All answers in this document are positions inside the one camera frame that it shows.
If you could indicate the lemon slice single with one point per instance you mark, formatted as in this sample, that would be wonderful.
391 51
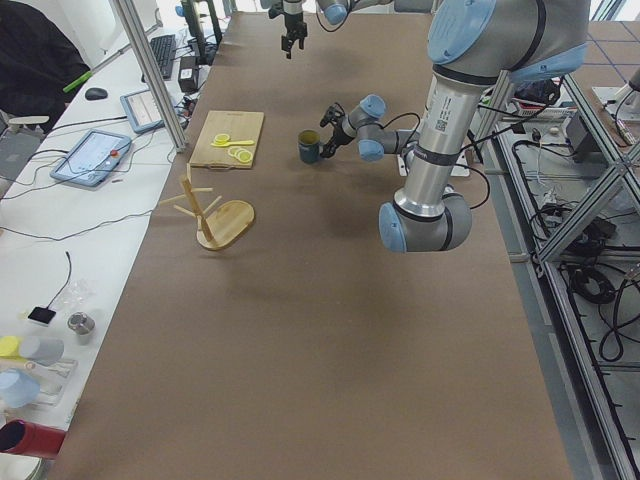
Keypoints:
221 139

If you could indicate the person in black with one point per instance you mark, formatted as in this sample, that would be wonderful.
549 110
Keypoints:
37 62

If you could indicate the black square sensor pad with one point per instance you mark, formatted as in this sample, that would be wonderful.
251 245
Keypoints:
42 315

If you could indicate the blue teach pendant near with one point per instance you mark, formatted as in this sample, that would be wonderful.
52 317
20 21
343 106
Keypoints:
96 155

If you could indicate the light blue cup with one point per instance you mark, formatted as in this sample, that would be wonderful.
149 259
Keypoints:
18 388

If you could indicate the blue teach pendant far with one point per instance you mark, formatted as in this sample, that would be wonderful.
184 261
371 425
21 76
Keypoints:
141 111

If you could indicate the small metal cup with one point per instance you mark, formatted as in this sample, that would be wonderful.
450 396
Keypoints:
82 326

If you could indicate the black computer mouse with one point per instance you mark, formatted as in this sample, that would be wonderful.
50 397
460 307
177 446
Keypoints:
95 93

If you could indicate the aluminium frame post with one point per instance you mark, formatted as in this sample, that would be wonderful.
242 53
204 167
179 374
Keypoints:
138 40

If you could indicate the black keyboard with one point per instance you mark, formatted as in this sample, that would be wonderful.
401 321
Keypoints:
163 48

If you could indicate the wooden cup rack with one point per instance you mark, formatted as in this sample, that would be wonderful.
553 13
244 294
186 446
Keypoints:
219 224

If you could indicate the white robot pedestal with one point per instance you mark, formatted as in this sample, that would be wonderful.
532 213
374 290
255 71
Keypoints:
462 167

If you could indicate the red cylinder can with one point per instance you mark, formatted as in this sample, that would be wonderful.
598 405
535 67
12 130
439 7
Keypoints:
20 437

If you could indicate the bamboo cutting board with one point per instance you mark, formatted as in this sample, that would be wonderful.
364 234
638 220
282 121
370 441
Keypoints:
240 125

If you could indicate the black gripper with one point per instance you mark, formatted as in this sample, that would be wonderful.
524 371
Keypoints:
339 131
293 24

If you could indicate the blue teach pendant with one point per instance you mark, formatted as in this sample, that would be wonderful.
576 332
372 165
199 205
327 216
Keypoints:
96 155
141 111

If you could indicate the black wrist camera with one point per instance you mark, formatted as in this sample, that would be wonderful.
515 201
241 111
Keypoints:
333 115
276 9

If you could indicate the lemon slice stack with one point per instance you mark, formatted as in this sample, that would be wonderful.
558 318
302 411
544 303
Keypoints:
241 155

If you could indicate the black power adapter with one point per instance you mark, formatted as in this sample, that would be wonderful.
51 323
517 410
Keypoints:
188 76

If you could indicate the yellow plastic cup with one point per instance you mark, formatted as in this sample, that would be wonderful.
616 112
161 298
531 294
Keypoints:
10 347

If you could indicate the grey plastic cup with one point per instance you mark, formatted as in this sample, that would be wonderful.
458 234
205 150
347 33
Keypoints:
42 350

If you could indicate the green marker pen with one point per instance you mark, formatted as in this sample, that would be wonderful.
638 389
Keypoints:
77 82

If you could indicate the yellow toy knife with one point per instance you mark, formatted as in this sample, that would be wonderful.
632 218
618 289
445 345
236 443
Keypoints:
232 143

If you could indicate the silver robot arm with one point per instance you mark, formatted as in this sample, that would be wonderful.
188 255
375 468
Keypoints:
469 44

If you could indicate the dark teal mug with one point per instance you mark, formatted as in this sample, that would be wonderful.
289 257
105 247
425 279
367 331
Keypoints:
309 145

